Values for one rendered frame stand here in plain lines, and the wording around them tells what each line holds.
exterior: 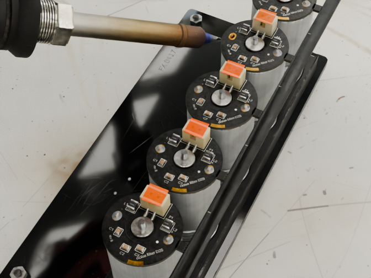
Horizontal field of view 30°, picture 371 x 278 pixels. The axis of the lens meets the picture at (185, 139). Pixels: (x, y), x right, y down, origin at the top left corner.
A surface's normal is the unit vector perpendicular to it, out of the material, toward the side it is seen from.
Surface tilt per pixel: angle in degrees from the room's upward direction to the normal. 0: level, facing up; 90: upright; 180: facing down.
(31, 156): 0
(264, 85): 90
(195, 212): 90
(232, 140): 90
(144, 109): 0
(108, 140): 0
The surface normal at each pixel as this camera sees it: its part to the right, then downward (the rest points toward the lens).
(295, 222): -0.01, -0.57
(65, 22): 0.51, -0.15
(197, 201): 0.34, 0.77
